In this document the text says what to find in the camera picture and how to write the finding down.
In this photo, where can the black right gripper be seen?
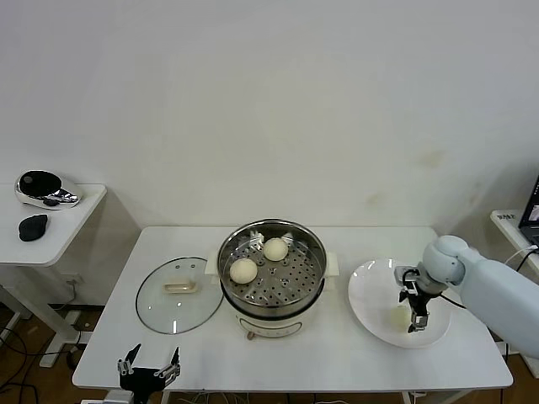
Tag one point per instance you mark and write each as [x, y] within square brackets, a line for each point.
[417, 301]

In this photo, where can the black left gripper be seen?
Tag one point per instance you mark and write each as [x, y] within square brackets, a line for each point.
[141, 379]

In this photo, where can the white steamed baozi bun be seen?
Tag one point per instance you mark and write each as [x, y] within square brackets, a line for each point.
[243, 270]
[398, 316]
[275, 249]

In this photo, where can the black lumpy object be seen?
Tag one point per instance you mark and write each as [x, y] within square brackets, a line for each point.
[33, 227]

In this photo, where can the white round plate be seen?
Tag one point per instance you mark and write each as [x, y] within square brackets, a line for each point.
[370, 294]

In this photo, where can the round glass pot lid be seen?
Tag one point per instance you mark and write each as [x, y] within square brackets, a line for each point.
[168, 311]

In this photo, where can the white side table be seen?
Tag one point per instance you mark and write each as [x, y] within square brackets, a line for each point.
[63, 235]

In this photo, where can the white desk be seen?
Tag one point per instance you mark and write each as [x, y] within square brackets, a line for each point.
[505, 227]

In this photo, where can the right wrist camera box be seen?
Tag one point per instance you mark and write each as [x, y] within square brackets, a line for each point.
[402, 273]

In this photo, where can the chrome and black kitchen scale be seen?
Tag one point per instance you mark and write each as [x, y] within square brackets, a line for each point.
[40, 185]

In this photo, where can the perforated steel steamer basket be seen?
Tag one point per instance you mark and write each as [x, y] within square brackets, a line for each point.
[290, 278]

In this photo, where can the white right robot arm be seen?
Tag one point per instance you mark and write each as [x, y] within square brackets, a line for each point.
[497, 286]

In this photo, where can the cream electric cooking pot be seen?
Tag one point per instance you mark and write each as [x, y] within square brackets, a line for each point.
[269, 326]

